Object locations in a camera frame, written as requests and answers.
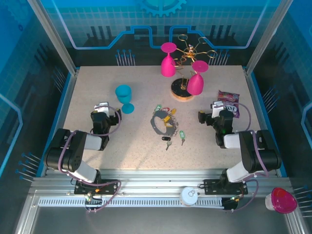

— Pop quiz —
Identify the bunch of tagged keys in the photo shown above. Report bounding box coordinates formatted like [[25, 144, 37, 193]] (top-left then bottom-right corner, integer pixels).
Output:
[[150, 104, 180, 136]]

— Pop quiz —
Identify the purple candy bag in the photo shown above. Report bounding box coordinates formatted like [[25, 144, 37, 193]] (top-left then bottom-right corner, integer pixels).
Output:
[[217, 90, 241, 119]]

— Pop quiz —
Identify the pink plastic goblet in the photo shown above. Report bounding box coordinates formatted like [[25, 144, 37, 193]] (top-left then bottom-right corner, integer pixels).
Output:
[[160, 42, 177, 78], [186, 60, 209, 96]]

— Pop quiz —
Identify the blue plastic goblet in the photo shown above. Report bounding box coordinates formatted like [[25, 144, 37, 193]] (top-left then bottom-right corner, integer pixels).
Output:
[[115, 84, 135, 115]]

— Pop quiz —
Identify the key with black tag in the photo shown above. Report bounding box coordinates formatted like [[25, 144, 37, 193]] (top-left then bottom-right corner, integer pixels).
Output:
[[160, 136, 173, 151]]

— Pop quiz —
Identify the white tin can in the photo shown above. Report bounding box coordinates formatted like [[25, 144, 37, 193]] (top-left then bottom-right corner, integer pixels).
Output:
[[179, 186, 198, 207]]

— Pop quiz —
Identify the pink and white plastic cup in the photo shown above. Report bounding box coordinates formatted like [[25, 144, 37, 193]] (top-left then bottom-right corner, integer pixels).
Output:
[[265, 187, 298, 215]]

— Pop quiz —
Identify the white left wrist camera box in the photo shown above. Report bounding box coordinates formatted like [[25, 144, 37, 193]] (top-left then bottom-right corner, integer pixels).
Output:
[[94, 102, 111, 115]]

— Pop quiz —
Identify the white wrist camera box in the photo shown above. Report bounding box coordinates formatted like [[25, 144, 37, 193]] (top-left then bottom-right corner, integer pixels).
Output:
[[94, 102, 111, 115], [211, 101, 229, 117]]

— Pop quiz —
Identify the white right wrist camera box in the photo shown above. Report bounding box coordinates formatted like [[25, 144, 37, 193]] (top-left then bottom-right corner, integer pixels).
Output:
[[211, 101, 229, 117]]

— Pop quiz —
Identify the gold wire glass rack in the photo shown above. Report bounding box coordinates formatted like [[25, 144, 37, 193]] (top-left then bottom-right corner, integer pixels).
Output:
[[170, 34, 218, 102]]

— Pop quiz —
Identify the aluminium table side rail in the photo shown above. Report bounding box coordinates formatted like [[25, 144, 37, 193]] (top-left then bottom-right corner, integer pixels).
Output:
[[40, 69, 80, 177], [243, 67, 281, 176]]

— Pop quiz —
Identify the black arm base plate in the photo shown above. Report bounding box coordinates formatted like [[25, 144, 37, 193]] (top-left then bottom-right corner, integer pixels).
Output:
[[203, 179, 249, 195], [74, 179, 120, 195]]

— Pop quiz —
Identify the aluminium front rail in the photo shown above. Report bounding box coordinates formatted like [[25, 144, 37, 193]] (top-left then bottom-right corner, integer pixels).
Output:
[[29, 169, 293, 199]]

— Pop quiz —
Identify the white slotted cable duct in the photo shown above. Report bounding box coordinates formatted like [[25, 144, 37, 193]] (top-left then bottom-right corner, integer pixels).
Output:
[[38, 197, 225, 208]]

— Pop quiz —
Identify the aluminium frame post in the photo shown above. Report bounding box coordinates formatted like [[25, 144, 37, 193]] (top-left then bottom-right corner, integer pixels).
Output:
[[243, 0, 294, 76], [26, 0, 80, 76]]

